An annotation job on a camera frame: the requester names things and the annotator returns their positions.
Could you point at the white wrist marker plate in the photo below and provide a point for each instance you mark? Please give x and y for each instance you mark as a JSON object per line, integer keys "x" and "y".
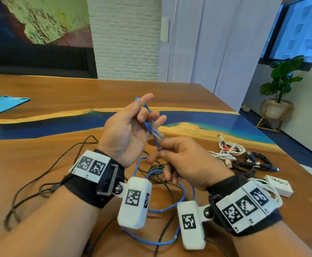
{"x": 91, "y": 165}
{"x": 247, "y": 206}

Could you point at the dark framed window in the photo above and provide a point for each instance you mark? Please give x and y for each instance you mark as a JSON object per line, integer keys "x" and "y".
{"x": 300, "y": 26}

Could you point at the white wall panel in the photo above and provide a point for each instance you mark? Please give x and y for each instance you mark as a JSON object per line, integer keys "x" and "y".
{"x": 164, "y": 29}

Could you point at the person's left hand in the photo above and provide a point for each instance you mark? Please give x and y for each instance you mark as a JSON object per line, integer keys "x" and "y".
{"x": 118, "y": 136}

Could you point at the person's left thumb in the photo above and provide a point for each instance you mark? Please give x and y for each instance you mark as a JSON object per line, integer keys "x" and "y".
{"x": 141, "y": 101}

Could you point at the colourful abstract wall painting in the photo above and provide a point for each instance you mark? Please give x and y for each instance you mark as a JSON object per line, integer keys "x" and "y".
{"x": 38, "y": 18}

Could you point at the black slatted cabinet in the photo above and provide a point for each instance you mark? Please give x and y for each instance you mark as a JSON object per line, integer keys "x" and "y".
{"x": 38, "y": 60}

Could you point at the green leafy plant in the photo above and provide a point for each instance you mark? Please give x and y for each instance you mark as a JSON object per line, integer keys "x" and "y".
{"x": 282, "y": 77}

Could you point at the person's left middle finger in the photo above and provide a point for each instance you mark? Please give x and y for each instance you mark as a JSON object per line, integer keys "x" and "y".
{"x": 159, "y": 121}

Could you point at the woven wicker plant basket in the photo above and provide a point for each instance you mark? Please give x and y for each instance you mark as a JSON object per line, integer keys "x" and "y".
{"x": 276, "y": 109}

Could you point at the person's left forearm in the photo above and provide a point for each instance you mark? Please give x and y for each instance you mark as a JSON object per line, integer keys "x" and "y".
{"x": 48, "y": 224}

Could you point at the person's right hand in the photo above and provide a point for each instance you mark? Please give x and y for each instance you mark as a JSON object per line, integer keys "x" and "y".
{"x": 196, "y": 163}

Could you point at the wooden plant stand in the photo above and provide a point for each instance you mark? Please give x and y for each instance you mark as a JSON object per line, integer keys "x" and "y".
{"x": 264, "y": 125}

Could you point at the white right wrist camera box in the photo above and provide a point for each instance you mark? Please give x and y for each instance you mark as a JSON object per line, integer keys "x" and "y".
{"x": 190, "y": 224}

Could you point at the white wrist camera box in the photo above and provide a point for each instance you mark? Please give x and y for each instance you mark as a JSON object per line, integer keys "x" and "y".
{"x": 190, "y": 224}
{"x": 134, "y": 203}

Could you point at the white charger block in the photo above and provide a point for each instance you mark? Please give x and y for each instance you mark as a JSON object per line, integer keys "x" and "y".
{"x": 279, "y": 186}

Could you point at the white left wrist marker plate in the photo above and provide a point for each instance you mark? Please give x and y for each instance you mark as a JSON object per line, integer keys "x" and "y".
{"x": 91, "y": 165}

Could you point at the person's right thumb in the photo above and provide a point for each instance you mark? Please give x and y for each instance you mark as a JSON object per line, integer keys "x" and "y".
{"x": 172, "y": 142}

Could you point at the white right wrist marker plate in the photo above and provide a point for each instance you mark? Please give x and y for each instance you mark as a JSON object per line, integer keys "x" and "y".
{"x": 247, "y": 206}

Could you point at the blue paper sheet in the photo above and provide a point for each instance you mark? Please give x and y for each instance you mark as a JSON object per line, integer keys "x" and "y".
{"x": 0, "y": 105}

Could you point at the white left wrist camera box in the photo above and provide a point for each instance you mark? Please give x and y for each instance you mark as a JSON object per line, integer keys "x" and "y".
{"x": 134, "y": 203}

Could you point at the person's right forearm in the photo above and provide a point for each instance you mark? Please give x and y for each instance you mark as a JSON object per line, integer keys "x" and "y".
{"x": 268, "y": 242}

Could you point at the pair of light slippers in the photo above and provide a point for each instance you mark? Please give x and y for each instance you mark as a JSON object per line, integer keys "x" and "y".
{"x": 245, "y": 107}

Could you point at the white cabinet doors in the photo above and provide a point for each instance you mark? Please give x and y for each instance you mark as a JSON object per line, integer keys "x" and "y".
{"x": 212, "y": 42}

